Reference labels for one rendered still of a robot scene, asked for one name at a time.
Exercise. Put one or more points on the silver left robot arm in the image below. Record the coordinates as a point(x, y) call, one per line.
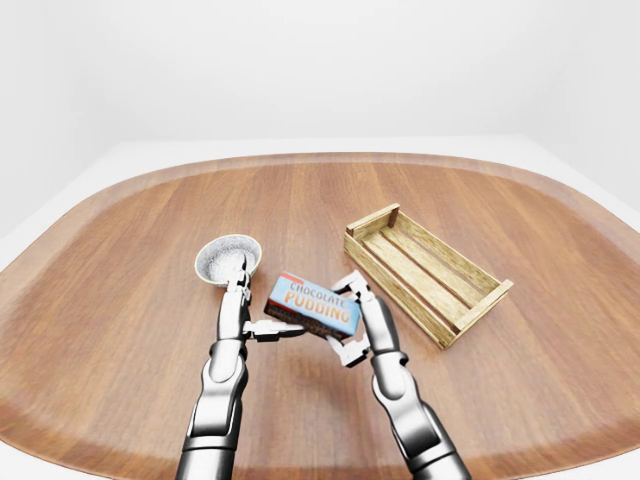
point(220, 400)

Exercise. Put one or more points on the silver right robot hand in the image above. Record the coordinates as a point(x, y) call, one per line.
point(381, 325)

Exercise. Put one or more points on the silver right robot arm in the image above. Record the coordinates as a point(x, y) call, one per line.
point(405, 410)

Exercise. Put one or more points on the white speckled bowl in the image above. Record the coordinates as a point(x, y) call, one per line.
point(220, 257)

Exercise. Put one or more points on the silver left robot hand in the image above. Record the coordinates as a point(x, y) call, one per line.
point(232, 315)

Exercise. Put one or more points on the blue chocolate pudding box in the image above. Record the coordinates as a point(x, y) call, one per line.
point(312, 305)

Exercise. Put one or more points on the wooden slat tray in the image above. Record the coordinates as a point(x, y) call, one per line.
point(425, 275)

